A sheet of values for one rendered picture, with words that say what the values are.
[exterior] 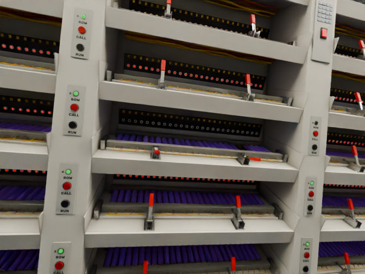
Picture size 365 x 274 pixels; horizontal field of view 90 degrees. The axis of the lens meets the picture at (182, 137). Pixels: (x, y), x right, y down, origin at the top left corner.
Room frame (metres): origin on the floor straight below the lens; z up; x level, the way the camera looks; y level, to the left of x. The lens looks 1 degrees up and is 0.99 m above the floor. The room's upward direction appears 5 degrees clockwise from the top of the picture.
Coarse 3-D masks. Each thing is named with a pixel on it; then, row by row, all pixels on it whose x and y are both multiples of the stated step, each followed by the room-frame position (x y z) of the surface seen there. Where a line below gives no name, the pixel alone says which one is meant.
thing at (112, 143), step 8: (112, 144) 0.51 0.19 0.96; (120, 144) 0.52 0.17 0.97; (128, 144) 0.52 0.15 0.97; (136, 144) 0.52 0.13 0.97; (144, 144) 0.53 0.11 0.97; (152, 144) 0.53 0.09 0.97; (160, 144) 0.54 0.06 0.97; (168, 144) 0.55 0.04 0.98; (184, 152) 0.55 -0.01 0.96; (192, 152) 0.56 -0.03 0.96; (200, 152) 0.56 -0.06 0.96; (208, 152) 0.57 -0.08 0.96; (216, 152) 0.57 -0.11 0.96; (224, 152) 0.57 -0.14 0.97; (232, 152) 0.58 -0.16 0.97; (248, 152) 0.59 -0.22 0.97; (256, 152) 0.60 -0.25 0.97; (264, 152) 0.61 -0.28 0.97; (272, 160) 0.59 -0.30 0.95
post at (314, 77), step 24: (312, 0) 0.57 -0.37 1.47; (336, 0) 0.59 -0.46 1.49; (288, 24) 0.67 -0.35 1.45; (312, 24) 0.57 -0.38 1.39; (288, 72) 0.65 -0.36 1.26; (312, 72) 0.58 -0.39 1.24; (312, 96) 0.58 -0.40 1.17; (264, 120) 0.76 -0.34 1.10; (264, 144) 0.75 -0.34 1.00; (288, 144) 0.62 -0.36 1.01; (312, 168) 0.58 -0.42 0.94; (288, 192) 0.61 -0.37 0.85; (312, 216) 0.58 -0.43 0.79; (288, 264) 0.59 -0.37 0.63; (312, 264) 0.59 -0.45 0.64
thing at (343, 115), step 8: (336, 96) 0.80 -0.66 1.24; (344, 96) 0.80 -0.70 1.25; (352, 96) 0.81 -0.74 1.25; (360, 96) 0.82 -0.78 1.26; (336, 104) 0.80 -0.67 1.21; (344, 104) 0.81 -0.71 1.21; (352, 104) 0.82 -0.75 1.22; (360, 104) 0.64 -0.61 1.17; (336, 112) 0.65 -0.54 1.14; (344, 112) 0.66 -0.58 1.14; (352, 112) 0.69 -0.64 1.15; (360, 112) 0.63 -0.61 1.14; (328, 120) 0.60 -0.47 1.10; (336, 120) 0.60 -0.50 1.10; (344, 120) 0.61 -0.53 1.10; (352, 120) 0.61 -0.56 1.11; (360, 120) 0.62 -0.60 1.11; (352, 128) 0.62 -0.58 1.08; (360, 128) 0.63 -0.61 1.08
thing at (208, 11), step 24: (144, 0) 0.67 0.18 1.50; (192, 0) 0.70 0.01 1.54; (216, 0) 0.72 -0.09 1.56; (0, 24) 0.58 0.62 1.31; (24, 24) 0.60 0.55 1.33; (48, 24) 0.61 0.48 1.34; (264, 24) 0.76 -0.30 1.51; (120, 48) 0.66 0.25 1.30; (144, 48) 0.67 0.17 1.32; (168, 48) 0.69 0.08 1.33; (216, 48) 0.72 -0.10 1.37; (360, 48) 0.86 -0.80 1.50; (120, 72) 0.66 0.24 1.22; (264, 72) 0.77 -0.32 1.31; (24, 96) 0.60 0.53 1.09; (48, 96) 0.61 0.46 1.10; (240, 120) 0.75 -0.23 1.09
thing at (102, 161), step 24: (96, 144) 0.48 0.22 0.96; (96, 168) 0.47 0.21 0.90; (120, 168) 0.48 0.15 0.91; (144, 168) 0.49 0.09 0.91; (168, 168) 0.50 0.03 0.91; (192, 168) 0.51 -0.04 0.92; (216, 168) 0.52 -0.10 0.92; (240, 168) 0.54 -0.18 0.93; (264, 168) 0.55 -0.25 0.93; (288, 168) 0.57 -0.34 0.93
